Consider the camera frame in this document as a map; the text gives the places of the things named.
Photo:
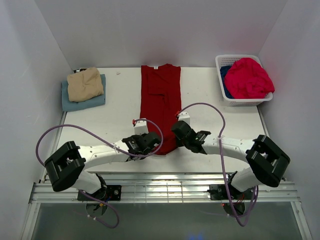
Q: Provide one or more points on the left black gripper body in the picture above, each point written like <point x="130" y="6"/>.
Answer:
<point x="136" y="137"/>

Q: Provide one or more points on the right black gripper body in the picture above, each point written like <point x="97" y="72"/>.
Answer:
<point x="181" y="141"/>

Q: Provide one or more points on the dark red t shirt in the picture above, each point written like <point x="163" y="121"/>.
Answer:
<point x="160" y="101"/>

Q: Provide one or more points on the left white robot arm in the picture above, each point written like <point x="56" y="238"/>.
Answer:
<point x="67" y="167"/>

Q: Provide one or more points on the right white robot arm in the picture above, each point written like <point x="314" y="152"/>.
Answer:
<point x="267" y="162"/>

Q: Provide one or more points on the dark blue t shirt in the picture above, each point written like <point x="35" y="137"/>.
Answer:
<point x="223" y="72"/>

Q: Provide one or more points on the folded beige t shirt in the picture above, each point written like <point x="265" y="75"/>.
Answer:
<point x="84" y="85"/>

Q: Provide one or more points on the pink crumpled t shirt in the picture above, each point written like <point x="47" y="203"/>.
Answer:
<point x="246" y="79"/>

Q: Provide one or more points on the white plastic basket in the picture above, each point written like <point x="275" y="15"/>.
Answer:
<point x="228" y="60"/>

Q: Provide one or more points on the folded light blue t shirt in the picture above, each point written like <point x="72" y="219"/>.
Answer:
<point x="68" y="106"/>

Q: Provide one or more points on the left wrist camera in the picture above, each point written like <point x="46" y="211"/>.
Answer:
<point x="140" y="126"/>

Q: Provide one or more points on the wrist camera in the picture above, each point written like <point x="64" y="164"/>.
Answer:
<point x="140" y="126"/>
<point x="183" y="116"/>

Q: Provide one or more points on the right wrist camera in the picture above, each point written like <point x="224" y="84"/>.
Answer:
<point x="183" y="116"/>

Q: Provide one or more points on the aluminium rail frame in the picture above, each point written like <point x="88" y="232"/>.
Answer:
<point x="165" y="207"/>

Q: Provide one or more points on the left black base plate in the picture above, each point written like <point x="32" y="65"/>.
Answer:
<point x="109" y="193"/>

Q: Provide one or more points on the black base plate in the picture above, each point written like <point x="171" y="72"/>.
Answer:
<point x="109" y="193"/>
<point x="219" y="192"/>

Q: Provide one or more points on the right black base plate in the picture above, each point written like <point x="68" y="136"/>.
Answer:
<point x="219" y="192"/>

